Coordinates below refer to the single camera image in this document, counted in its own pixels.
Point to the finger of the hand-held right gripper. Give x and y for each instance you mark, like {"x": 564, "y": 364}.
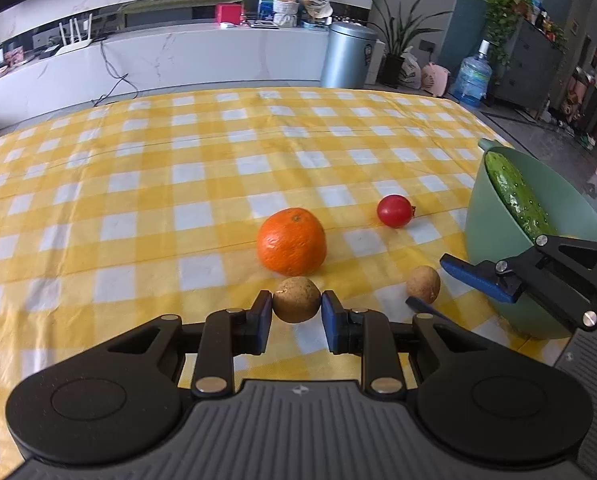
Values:
{"x": 421, "y": 305}
{"x": 478, "y": 275}

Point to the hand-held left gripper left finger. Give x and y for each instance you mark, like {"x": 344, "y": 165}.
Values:
{"x": 263, "y": 322}

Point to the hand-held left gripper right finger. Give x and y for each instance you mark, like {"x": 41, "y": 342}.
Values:
{"x": 331, "y": 325}

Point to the brown longan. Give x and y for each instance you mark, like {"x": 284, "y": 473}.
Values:
{"x": 423, "y": 284}
{"x": 297, "y": 300}

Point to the green plastic bowl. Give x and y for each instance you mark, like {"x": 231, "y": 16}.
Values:
{"x": 483, "y": 230}

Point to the green cucumber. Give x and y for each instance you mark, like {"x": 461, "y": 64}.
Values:
{"x": 513, "y": 190}

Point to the orange tangerine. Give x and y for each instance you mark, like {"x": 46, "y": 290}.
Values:
{"x": 291, "y": 242}

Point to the red cherry tomato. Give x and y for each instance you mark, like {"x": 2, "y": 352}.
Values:
{"x": 393, "y": 211}

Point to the yellow checkered tablecloth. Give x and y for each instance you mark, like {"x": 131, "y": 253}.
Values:
{"x": 128, "y": 185}

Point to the blue water jug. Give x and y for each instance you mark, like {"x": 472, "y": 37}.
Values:
{"x": 472, "y": 80}

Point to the pink pig-shaped appliance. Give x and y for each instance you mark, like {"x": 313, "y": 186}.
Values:
{"x": 434, "y": 80}

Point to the pile of toy figures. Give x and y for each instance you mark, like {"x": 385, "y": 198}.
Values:
{"x": 581, "y": 100}

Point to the grey drawer cabinet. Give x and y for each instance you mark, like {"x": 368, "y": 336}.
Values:
{"x": 526, "y": 70}

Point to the white plastic bag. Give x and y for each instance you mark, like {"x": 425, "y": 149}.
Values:
{"x": 408, "y": 72}

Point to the potted long-leaf plant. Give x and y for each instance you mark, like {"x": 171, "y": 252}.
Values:
{"x": 392, "y": 67}

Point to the silver trash can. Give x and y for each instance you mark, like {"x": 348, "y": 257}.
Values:
{"x": 348, "y": 57}

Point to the white marble cabinet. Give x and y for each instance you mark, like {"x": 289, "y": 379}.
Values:
{"x": 203, "y": 60}

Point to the trailing ivy plant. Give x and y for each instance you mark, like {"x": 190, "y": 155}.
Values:
{"x": 501, "y": 5}

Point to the red box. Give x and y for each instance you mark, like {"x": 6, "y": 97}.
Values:
{"x": 228, "y": 14}

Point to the teddy bear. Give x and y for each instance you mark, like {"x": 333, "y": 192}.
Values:
{"x": 286, "y": 2}

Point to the white router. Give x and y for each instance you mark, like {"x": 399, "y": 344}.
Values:
{"x": 73, "y": 46}

